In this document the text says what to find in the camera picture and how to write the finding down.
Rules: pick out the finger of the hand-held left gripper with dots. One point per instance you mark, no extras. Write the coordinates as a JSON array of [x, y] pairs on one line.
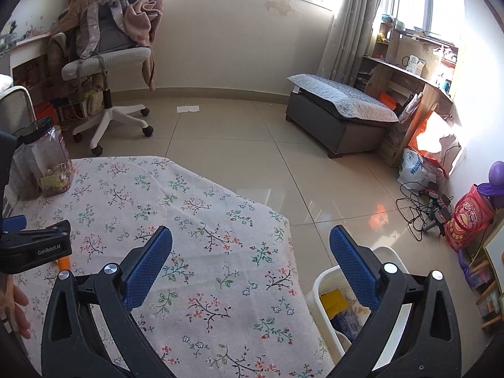
[[13, 223]]

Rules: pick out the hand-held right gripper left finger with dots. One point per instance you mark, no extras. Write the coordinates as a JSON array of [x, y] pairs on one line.
[[147, 267]]

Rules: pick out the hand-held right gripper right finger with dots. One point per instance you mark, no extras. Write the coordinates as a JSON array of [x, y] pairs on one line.
[[354, 267]]

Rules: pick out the white plastic bin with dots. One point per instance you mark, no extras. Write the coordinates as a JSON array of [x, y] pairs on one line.
[[321, 279]]

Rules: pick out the yellow wrapper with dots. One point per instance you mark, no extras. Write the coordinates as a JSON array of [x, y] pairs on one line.
[[334, 301]]

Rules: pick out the person's left hand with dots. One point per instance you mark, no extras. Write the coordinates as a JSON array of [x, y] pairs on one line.
[[13, 299]]

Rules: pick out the orange wrapper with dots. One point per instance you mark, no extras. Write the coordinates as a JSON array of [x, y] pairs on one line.
[[63, 263]]

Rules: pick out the clear plastic jar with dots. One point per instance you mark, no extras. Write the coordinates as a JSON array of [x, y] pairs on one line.
[[47, 157]]

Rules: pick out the white printed plastic bag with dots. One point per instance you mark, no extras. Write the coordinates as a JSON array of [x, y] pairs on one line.
[[413, 169]]

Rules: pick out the grey mesh chair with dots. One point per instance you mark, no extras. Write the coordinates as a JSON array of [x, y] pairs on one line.
[[17, 102]]

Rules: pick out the pink printed bag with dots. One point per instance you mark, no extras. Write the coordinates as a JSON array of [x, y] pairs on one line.
[[468, 220]]

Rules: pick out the grey ottoman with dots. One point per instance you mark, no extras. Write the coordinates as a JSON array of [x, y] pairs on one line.
[[334, 126]]

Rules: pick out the white office chair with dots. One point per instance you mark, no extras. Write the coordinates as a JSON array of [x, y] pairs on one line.
[[114, 112]]

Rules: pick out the orange bag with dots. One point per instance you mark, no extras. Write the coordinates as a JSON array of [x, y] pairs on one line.
[[427, 134]]

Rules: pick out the white paper sheet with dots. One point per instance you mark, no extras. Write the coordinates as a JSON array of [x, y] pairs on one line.
[[188, 108]]

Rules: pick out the purple ball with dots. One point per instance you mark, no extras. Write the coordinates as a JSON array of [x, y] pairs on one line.
[[497, 175]]

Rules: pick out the grey quilted cover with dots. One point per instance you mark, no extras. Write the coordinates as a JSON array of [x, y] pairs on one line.
[[346, 94]]

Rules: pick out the wooden desk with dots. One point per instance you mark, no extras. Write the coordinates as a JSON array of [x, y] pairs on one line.
[[397, 67]]

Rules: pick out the grey backpack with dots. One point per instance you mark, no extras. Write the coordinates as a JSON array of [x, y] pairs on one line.
[[110, 31]]

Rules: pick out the beige curtain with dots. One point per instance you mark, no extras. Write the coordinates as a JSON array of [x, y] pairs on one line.
[[354, 27]]

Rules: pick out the pink cloth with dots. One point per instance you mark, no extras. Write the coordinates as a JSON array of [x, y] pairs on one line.
[[141, 15]]

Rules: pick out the window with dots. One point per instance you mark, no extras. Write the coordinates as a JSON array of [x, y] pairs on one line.
[[441, 4]]

